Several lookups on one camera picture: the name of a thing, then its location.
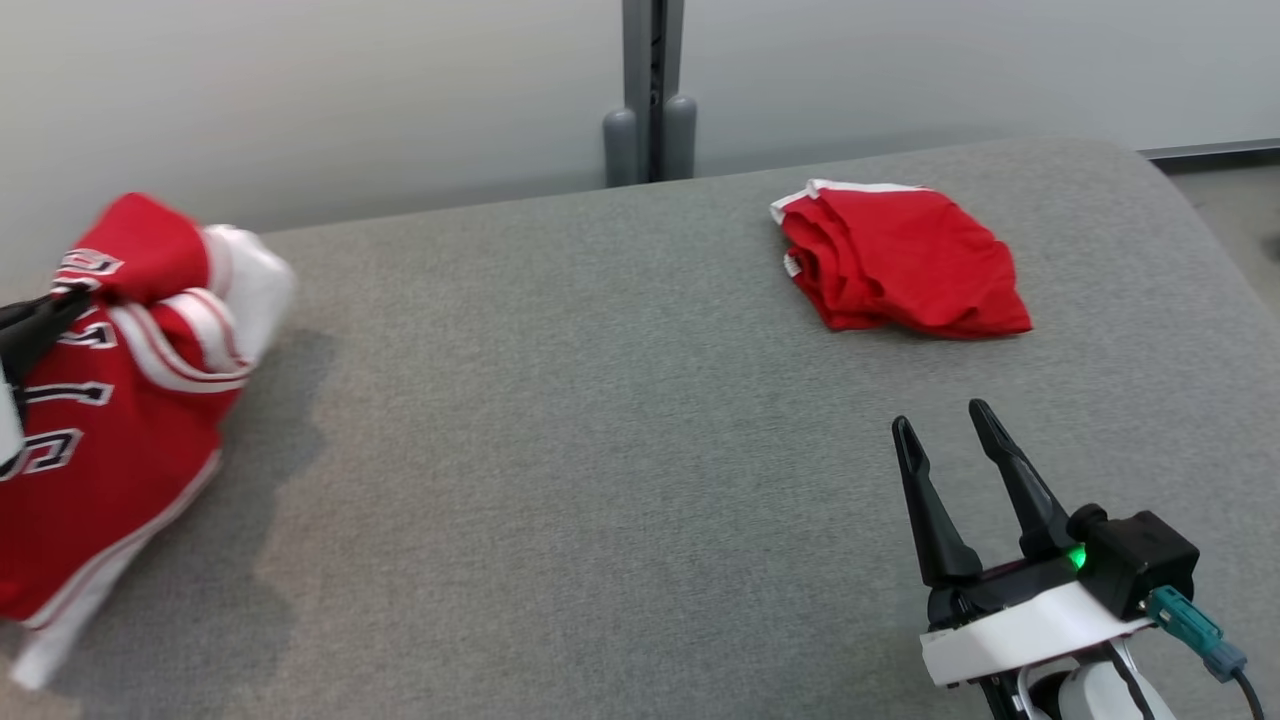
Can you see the red jersey with lettering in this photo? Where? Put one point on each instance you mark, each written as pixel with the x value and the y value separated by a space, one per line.
pixel 100 470

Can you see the grey partition post two feet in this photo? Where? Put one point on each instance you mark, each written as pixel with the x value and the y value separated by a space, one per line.
pixel 650 90

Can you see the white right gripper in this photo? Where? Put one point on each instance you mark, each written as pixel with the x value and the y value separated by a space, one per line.
pixel 1020 635

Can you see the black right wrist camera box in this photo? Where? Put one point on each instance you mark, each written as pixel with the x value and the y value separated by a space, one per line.
pixel 1140 560

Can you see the plain red white-trimmed garment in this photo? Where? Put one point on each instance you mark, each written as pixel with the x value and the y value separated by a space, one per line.
pixel 910 260

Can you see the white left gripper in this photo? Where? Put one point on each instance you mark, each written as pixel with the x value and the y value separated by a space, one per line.
pixel 8 430

